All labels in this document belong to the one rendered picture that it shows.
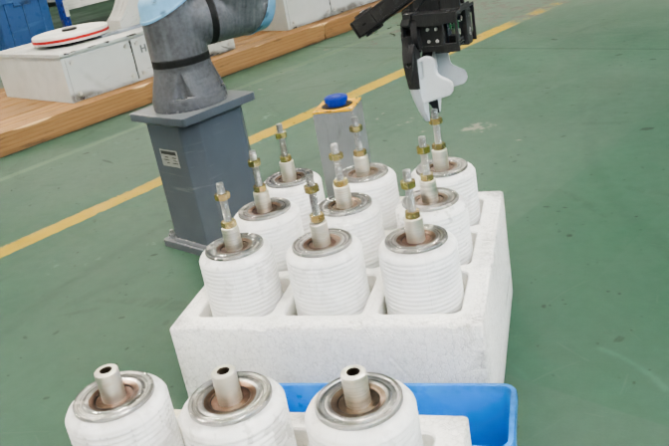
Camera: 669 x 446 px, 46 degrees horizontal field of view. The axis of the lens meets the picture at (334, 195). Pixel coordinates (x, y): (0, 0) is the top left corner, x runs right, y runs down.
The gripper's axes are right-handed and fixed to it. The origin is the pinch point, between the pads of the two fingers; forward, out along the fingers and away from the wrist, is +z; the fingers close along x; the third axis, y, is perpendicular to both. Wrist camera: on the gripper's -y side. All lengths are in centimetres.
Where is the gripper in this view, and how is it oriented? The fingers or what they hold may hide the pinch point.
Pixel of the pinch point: (427, 108)
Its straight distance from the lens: 113.4
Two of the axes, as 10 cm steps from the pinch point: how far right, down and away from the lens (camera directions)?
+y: 8.7, 0.3, -4.9
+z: 1.7, 9.2, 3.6
